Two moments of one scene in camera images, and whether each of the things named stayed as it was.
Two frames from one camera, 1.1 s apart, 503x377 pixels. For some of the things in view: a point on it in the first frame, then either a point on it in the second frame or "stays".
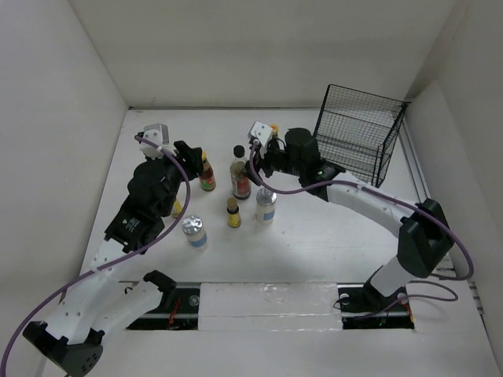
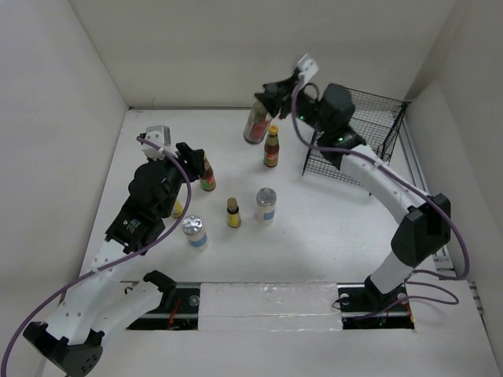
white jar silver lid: [265, 206] stays
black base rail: [361, 307] stays
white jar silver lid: [193, 227] stays
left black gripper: [190, 159] stays
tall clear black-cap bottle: [240, 183] to [257, 124]
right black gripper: [263, 161] to [280, 93]
